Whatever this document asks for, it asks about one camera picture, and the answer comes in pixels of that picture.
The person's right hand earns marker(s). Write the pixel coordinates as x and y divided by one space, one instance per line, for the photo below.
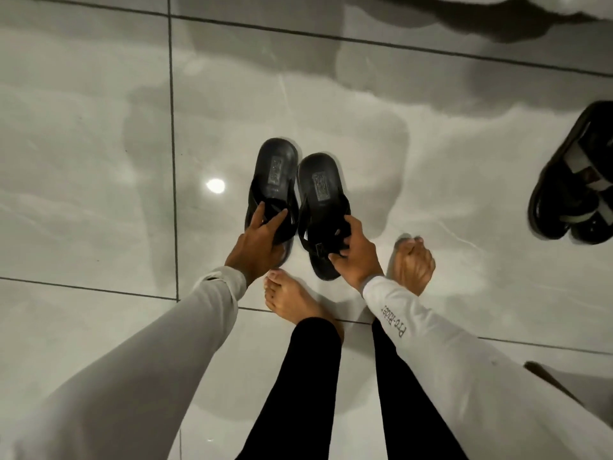
360 263

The person's left hand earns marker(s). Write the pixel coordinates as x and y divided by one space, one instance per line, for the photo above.
253 256

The person's left thumb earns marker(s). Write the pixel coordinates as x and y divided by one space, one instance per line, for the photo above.
277 221

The person's right thumb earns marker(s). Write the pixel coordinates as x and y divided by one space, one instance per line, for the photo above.
337 258

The black flip-flop sandal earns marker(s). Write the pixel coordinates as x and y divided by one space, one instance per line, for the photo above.
275 179
321 196

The person's left forearm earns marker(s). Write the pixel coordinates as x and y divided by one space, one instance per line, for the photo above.
143 378

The person's right forearm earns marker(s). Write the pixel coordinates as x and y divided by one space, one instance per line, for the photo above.
479 378

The person's left foot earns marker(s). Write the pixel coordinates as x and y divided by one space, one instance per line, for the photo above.
292 301

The person's foot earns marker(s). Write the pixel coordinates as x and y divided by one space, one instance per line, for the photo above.
292 301
413 265

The person's right foot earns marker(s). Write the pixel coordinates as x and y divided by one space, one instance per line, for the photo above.
413 265

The person's left leg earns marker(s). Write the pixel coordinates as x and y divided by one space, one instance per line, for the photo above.
297 392

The person's leg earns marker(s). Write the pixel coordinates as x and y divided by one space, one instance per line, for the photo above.
297 392
407 407

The person's right leg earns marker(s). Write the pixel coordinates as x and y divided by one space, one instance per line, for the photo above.
407 407

